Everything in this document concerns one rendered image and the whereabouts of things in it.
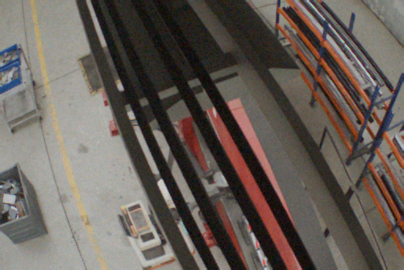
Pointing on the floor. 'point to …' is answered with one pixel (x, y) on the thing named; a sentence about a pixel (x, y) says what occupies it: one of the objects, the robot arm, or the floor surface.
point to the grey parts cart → (20, 96)
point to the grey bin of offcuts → (19, 207)
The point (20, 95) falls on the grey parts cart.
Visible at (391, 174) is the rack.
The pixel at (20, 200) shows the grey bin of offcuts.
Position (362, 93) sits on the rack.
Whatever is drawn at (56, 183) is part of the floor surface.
